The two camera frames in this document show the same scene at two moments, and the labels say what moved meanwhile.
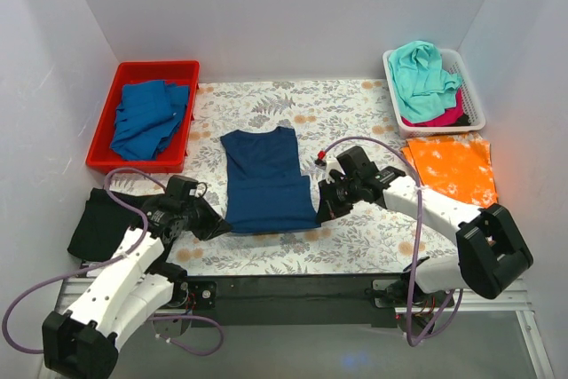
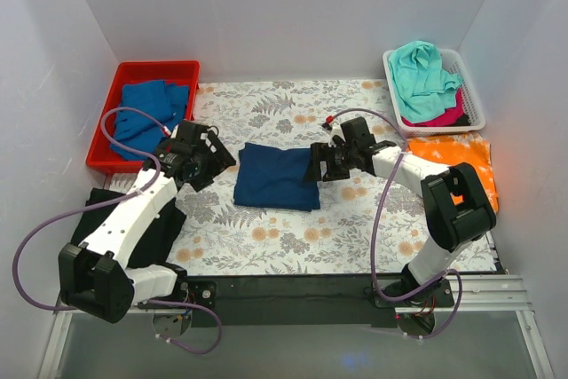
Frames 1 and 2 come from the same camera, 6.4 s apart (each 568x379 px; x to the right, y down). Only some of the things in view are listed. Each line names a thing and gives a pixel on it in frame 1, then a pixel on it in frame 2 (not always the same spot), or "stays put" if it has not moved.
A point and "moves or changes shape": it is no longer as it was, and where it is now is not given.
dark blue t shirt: (265, 188) moves or changes shape
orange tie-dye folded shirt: (458, 166) stays put
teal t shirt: (422, 89) stays put
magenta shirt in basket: (449, 117) stays put
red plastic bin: (174, 155) stays put
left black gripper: (202, 217) → (217, 153)
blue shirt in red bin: (148, 116) stays put
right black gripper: (333, 195) → (323, 161)
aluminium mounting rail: (464, 297) stays put
